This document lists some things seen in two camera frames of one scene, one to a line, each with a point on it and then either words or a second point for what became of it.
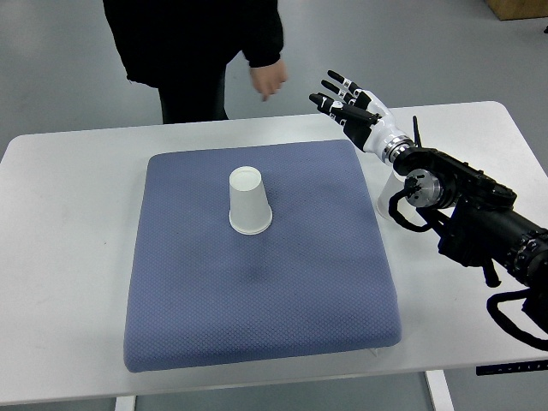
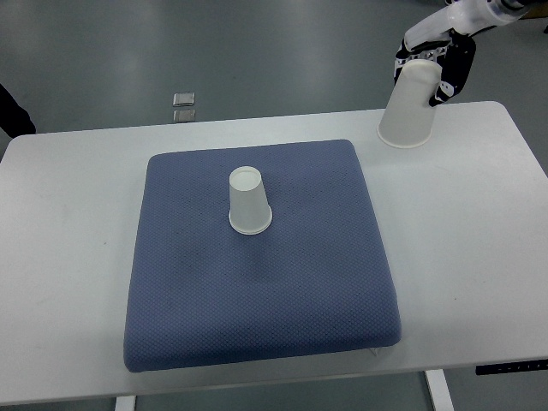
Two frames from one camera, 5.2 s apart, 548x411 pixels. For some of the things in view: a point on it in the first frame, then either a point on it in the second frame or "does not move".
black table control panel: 523,366 does not move
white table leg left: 126,403 does not move
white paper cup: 391,187 → 406,121
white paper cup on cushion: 250,211 does not move
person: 185,48 → 14,119
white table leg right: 439,390 does not move
